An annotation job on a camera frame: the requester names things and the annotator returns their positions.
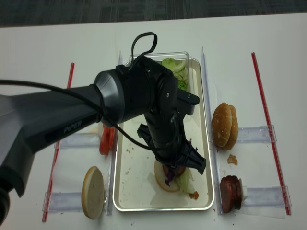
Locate front tomato slice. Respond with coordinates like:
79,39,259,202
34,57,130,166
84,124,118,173
99,125,111,155

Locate tomato slice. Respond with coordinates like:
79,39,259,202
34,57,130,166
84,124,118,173
99,125,111,155
109,127,115,148

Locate clear bun rail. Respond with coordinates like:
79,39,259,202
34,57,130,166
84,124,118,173
237,125,277,143
42,192,83,213

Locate cream metal tray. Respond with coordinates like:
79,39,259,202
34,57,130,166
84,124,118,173
113,58,214,212

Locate orange scrap on tray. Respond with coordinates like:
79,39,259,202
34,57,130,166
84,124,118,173
188,191,199,200

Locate clear patty rail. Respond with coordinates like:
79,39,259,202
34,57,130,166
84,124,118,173
242,186,292,207

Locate lettuce leaf on bun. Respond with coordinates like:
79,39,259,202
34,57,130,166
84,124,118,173
176,168,195,194

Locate sesame bun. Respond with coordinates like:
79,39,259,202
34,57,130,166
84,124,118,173
225,105,238,150
212,103,232,147

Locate front dark meat patty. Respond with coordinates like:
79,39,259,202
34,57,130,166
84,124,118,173
220,177,234,213

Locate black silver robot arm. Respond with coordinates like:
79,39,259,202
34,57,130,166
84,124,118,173
0,56,206,221

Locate green lettuce in container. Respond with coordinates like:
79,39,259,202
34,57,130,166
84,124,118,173
161,57,189,91

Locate right red strip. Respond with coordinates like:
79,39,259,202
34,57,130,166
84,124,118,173
251,52,292,216

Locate red strip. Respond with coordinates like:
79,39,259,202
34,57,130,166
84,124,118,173
42,62,75,223
251,52,292,216

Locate front sesame bun top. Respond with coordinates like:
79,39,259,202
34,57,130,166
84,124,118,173
212,103,232,147

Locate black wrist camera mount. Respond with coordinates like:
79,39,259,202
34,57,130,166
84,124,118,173
176,89,200,117

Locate clear right bun rail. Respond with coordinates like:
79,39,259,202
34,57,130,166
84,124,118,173
237,125,277,143

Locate white patty pusher block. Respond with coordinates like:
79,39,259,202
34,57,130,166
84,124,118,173
239,178,248,202

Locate clear left bun rail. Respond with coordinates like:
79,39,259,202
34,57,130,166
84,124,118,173
42,192,83,213

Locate rear tomato slice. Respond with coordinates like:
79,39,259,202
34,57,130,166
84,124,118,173
109,127,115,148

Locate rear dark meat patty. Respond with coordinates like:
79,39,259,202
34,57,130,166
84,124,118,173
232,175,242,210

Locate brown crumb on table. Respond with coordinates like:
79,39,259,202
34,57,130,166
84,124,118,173
227,154,238,165

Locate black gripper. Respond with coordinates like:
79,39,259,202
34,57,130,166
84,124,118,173
137,109,206,174

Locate clear plastic salad container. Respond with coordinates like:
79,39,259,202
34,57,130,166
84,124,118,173
124,51,196,94

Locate white bun half left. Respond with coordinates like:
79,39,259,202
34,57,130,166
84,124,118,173
81,166,105,219

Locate dark meat patty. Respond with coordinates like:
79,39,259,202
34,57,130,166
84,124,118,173
220,177,234,213
232,175,242,210

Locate purple cabbage leaves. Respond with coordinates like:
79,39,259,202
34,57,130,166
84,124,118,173
165,167,177,186

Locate left red strip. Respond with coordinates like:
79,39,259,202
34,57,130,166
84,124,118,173
42,62,75,223

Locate bottom bun slice on tray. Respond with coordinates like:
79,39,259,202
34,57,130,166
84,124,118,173
154,161,179,192

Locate rear sesame bun top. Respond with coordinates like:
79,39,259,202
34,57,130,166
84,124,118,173
225,105,238,150

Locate clear tomato rail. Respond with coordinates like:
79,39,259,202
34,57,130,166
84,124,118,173
55,133,100,149

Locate pink sausage slice on bun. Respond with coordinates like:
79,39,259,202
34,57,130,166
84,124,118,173
163,164,186,177

